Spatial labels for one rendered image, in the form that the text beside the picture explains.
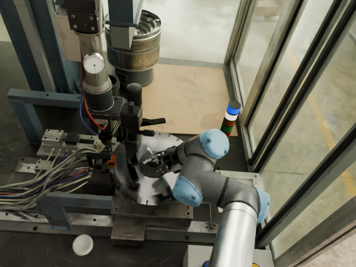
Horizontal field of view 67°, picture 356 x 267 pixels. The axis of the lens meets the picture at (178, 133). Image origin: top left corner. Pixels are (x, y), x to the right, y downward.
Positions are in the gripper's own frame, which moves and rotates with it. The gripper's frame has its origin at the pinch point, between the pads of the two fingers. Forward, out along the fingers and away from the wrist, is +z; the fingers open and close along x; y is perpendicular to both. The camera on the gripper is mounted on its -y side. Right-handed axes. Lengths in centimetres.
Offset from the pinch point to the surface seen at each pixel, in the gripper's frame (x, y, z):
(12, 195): -6, 47, 37
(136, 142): -8.3, 11.6, -9.0
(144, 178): 2.7, 6.8, 4.3
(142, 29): -76, -29, 31
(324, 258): 89, -116, 38
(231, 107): -11.7, -22.6, -18.8
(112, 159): -7.2, 14.7, 9.6
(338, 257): 92, -125, 34
